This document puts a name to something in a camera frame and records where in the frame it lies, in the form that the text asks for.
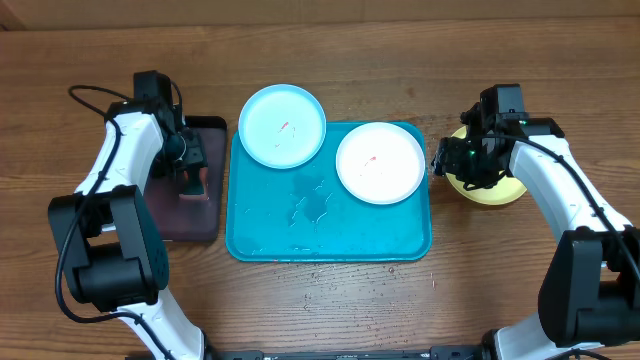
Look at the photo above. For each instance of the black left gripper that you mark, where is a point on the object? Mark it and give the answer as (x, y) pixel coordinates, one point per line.
(198, 156)

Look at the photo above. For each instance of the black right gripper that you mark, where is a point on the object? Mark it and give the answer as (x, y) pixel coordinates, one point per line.
(447, 160)

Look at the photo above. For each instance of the pink cleaning sponge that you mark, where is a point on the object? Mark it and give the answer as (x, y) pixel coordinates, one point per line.
(195, 184)

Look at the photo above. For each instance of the yellow green plate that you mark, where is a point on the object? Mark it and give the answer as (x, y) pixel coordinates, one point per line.
(507, 190)

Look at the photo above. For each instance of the light blue plate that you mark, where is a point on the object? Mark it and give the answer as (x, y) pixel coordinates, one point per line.
(282, 126)

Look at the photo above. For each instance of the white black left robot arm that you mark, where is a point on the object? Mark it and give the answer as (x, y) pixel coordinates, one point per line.
(112, 260)

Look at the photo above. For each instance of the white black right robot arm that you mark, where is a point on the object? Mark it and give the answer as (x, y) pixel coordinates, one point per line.
(589, 298)

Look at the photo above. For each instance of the black water tray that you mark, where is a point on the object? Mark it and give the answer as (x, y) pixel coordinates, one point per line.
(188, 218)

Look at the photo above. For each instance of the teal serving tray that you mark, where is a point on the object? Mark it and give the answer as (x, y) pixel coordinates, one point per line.
(305, 214)

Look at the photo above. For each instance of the white plate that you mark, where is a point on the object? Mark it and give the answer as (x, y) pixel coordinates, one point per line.
(380, 163)

